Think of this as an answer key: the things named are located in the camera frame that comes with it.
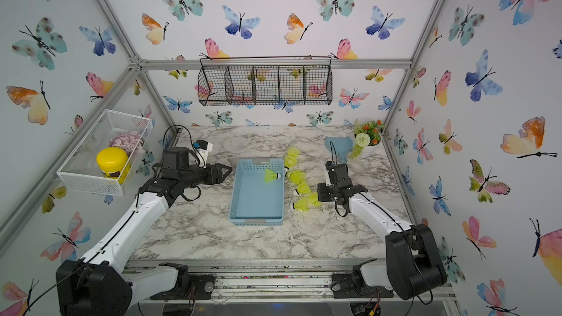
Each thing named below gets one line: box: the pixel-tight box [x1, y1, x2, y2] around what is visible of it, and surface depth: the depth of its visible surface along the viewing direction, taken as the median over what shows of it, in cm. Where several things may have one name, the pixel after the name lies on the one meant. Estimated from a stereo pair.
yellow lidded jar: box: [96, 147, 131, 185], surface depth 65 cm
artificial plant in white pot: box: [350, 118, 386, 160], surface depth 101 cm
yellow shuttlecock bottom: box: [294, 185, 322, 213], surface depth 96 cm
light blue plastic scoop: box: [324, 136, 354, 164], surface depth 120 cm
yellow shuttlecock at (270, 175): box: [264, 168, 282, 183], surface depth 101 cm
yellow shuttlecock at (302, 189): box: [292, 180, 313, 197], surface depth 97 cm
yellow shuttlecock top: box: [283, 147, 301, 172], surface depth 107 cm
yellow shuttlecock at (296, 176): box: [283, 169, 306, 185], surface depth 101 cm
